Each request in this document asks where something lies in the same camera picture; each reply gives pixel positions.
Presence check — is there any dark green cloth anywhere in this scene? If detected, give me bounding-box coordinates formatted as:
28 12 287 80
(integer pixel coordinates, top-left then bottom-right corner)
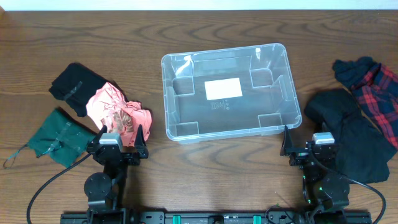
2 108 97 170

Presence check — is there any red navy plaid shirt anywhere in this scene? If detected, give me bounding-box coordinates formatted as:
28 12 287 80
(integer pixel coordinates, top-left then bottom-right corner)
350 63 397 147

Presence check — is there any clear plastic storage bin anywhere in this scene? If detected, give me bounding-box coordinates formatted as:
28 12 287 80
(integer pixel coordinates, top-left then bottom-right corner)
161 43 302 144

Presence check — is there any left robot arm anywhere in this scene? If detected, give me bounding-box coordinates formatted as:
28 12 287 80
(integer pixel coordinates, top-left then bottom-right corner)
84 125 149 213

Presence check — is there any right black cable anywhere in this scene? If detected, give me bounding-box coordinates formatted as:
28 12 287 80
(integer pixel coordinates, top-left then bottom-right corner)
307 149 387 224

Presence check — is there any white label in bin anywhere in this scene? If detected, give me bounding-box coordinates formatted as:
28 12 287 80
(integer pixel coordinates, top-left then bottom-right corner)
205 78 243 100

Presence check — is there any black cloth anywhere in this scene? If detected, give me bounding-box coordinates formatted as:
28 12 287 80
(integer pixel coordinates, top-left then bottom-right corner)
49 62 116 118

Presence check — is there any black garment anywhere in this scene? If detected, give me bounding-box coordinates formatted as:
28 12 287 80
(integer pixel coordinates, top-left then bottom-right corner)
304 89 397 184

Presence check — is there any left black cable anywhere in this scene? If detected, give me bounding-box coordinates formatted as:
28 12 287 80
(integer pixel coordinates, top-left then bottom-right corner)
26 152 93 224

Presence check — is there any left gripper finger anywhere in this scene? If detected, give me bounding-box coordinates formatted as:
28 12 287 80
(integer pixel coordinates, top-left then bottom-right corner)
134 124 146 149
97 125 107 143

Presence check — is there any black cable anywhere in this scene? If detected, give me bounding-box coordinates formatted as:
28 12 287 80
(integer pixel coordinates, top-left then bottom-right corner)
26 152 93 224
307 149 387 224

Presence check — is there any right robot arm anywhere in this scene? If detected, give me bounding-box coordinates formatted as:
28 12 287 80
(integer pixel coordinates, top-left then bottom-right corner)
280 127 349 215

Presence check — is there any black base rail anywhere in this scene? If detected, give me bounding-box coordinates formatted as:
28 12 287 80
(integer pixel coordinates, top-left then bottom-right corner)
60 208 372 224

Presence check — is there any salmon pink shirt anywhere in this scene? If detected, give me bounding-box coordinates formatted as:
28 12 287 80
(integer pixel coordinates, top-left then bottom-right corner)
86 82 152 146

